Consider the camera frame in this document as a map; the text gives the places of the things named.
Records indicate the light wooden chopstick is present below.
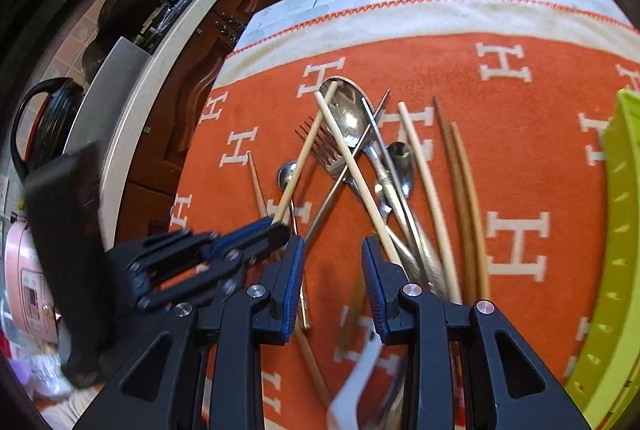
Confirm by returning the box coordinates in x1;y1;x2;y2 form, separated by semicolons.
314;90;406;268
272;82;340;225
397;102;463;305

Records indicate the orange patterned blanket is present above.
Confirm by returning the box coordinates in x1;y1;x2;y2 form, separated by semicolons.
169;0;640;430

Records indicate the green plastic utensil tray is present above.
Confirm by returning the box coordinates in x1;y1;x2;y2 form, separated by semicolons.
565;90;640;430

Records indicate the pink rice cooker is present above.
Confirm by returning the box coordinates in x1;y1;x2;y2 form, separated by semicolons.
4;217;61;346

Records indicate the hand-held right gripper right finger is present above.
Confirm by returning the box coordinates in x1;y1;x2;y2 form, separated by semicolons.
361;236;593;430

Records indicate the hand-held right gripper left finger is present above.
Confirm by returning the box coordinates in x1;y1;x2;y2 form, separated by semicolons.
72;236;307;430

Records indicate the brown wooden chopstick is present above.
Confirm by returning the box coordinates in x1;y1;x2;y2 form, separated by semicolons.
433;96;478;307
450;122;491;305
246;152;333;408

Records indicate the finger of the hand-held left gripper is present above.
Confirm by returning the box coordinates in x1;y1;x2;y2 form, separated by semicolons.
107;219;292;278
132;255;273;313

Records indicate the stainless steel soup spoon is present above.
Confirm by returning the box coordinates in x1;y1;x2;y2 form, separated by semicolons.
387;141;417;201

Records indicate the gas stove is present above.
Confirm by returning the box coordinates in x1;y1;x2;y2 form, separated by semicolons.
132;0;236;55

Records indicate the white kitchen countertop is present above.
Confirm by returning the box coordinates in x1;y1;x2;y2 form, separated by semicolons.
97;0;281;255

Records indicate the black pressure cooker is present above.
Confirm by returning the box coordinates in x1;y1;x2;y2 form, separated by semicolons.
10;77;88;183

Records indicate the large silver spoon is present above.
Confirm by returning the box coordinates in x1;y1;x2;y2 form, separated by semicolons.
320;78;448;298

